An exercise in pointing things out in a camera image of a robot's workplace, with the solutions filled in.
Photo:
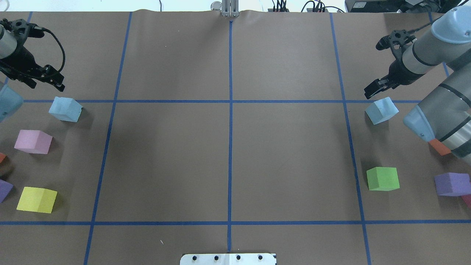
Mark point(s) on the light blue block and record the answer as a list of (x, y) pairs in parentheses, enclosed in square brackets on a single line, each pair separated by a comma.
[(381, 110), (65, 109)]

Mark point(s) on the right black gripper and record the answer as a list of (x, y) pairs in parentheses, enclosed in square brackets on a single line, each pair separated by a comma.
[(397, 71)]

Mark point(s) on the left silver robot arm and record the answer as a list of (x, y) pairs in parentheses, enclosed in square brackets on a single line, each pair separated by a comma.
[(8, 40)]

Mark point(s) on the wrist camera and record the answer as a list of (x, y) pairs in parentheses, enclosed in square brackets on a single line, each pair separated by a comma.
[(22, 29), (396, 40)]

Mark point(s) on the magenta foam block rear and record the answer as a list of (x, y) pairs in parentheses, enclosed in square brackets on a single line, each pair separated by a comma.
[(467, 200)]

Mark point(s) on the purple foam block right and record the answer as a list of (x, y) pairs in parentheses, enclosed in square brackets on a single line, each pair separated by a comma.
[(452, 184)]

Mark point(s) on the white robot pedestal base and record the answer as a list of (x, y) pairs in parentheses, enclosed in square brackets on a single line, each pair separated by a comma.
[(229, 259)]

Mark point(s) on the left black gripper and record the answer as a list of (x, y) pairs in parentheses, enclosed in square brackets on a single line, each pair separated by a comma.
[(21, 59)]

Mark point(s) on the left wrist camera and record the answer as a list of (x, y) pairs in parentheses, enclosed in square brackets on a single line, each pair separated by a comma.
[(22, 29)]

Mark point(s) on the lilac foam block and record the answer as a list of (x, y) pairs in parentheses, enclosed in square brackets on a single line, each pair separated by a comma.
[(33, 141)]

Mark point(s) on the purple foam block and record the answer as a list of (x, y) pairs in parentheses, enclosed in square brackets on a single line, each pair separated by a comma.
[(452, 184), (5, 188)]

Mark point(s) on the yellow foam block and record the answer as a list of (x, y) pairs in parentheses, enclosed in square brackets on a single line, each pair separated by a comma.
[(40, 200)]

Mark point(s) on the aluminium frame post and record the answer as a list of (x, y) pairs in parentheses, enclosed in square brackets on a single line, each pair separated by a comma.
[(227, 8)]

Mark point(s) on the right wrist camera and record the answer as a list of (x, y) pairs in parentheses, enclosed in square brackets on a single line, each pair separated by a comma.
[(396, 40)]

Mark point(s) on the purple foam block left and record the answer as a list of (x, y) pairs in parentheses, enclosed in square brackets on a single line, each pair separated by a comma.
[(5, 188)]

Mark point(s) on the green foam block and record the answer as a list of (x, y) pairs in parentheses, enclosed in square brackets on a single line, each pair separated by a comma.
[(382, 179)]

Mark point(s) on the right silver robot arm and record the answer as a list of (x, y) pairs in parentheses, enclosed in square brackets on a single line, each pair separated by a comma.
[(443, 113)]

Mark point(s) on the orange foam block right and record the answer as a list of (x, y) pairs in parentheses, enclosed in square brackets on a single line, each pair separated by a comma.
[(439, 147)]

